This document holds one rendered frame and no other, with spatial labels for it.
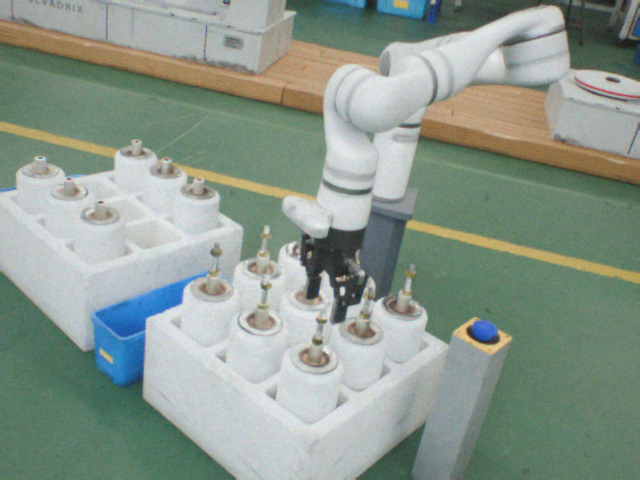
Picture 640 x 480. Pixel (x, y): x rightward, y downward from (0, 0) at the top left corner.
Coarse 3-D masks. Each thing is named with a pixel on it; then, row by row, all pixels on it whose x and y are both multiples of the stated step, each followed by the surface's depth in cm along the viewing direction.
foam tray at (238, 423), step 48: (432, 336) 133; (144, 384) 130; (192, 384) 120; (240, 384) 113; (384, 384) 118; (432, 384) 132; (192, 432) 124; (240, 432) 114; (288, 432) 106; (336, 432) 109; (384, 432) 124
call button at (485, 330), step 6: (474, 324) 111; (480, 324) 111; (486, 324) 111; (492, 324) 112; (474, 330) 110; (480, 330) 110; (486, 330) 110; (492, 330) 110; (480, 336) 110; (486, 336) 109; (492, 336) 109
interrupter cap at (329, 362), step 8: (304, 344) 112; (296, 352) 110; (304, 352) 111; (328, 352) 111; (296, 360) 108; (304, 360) 109; (328, 360) 110; (336, 360) 110; (304, 368) 107; (312, 368) 107; (320, 368) 107; (328, 368) 108; (336, 368) 109
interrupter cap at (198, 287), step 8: (200, 280) 124; (224, 280) 125; (192, 288) 121; (200, 288) 122; (224, 288) 123; (232, 288) 123; (200, 296) 119; (208, 296) 120; (216, 296) 120; (224, 296) 121
